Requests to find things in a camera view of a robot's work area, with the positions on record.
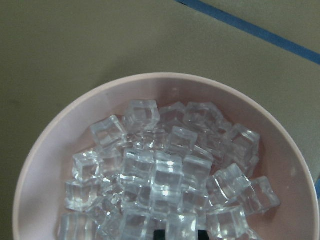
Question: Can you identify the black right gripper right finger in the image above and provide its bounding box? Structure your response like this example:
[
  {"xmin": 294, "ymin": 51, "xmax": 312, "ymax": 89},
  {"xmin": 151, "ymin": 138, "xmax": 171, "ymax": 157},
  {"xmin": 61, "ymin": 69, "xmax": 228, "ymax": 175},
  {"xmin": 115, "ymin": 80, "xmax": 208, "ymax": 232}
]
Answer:
[{"xmin": 198, "ymin": 230, "xmax": 210, "ymax": 240}]

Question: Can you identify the pink bowl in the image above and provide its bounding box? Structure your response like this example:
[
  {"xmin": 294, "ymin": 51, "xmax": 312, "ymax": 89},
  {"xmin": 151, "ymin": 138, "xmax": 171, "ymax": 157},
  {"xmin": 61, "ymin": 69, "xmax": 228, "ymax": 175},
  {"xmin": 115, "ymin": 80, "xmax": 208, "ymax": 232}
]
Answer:
[{"xmin": 12, "ymin": 72, "xmax": 320, "ymax": 240}]

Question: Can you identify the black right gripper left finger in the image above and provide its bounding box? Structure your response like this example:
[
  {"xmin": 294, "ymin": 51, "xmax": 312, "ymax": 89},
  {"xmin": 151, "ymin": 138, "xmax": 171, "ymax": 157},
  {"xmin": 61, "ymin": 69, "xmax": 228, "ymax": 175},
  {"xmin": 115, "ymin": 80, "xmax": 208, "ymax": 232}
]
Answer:
[{"xmin": 153, "ymin": 229, "xmax": 166, "ymax": 240}]

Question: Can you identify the pile of ice cubes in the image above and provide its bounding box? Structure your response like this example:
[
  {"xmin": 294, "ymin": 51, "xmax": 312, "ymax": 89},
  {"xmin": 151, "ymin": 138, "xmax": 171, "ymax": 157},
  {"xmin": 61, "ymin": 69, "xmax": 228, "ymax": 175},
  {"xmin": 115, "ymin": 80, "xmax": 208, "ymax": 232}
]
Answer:
[{"xmin": 58, "ymin": 100, "xmax": 281, "ymax": 240}]

